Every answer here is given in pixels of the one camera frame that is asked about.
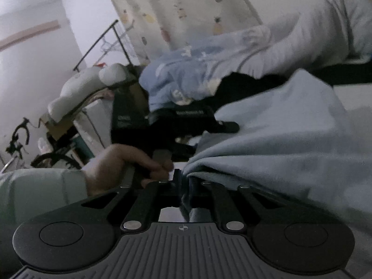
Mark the fruit print curtain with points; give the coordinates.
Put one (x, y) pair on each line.
(180, 11)

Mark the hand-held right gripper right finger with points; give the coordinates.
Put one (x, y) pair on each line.
(209, 191)

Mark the person's left forearm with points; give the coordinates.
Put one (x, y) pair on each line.
(37, 191)

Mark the cardboard box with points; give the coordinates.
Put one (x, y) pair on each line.
(58, 126)

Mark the light blue pants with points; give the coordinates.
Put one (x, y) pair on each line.
(276, 139)

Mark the white plush toy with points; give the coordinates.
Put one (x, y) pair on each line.
(84, 84)

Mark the black clothes rack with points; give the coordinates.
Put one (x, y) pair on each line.
(96, 45)

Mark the light blue printed duvet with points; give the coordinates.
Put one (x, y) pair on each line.
(203, 64)

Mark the black garment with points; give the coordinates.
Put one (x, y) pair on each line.
(241, 82)

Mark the person's left hand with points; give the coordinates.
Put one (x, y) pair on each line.
(113, 168)

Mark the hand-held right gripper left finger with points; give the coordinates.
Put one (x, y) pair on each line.
(162, 189)

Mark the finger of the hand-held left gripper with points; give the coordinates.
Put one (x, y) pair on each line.
(197, 120)

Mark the dark bicycle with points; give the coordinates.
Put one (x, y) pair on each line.
(55, 157)

